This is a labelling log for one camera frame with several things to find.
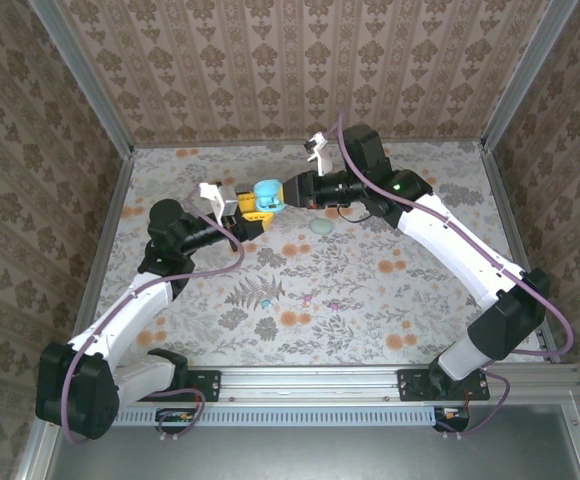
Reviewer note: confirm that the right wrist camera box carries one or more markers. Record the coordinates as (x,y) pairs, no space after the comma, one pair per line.
(322,162)

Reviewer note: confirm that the floral patterned tablecloth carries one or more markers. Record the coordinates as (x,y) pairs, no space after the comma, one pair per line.
(320,280)

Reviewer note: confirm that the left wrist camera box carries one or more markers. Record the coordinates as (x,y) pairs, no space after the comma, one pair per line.
(229,201)

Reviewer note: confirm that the long aluminium mounting rail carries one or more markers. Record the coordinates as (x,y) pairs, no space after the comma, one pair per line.
(310,382)

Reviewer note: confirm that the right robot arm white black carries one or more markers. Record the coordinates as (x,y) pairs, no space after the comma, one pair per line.
(460,250)

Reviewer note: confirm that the aluminium side rail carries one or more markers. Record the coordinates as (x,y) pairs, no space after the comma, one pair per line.
(505,210)
(110,225)

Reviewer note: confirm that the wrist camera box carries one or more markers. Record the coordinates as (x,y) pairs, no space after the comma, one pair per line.
(322,162)
(229,201)

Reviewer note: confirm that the aluminium frame post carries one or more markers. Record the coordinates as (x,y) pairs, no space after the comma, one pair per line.
(526,75)
(87,82)

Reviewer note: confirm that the grey metal panel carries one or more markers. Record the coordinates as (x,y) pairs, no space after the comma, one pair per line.
(320,455)

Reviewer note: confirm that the mint green earbud charging case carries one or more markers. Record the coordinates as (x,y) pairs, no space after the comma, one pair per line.
(322,227)

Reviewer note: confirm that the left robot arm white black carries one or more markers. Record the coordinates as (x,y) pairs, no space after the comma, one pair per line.
(120,315)

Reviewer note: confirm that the blue earbud charging case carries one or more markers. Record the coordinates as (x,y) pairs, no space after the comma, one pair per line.
(267,192)

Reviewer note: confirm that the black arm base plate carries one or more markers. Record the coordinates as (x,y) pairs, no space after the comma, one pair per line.
(210,385)
(410,385)

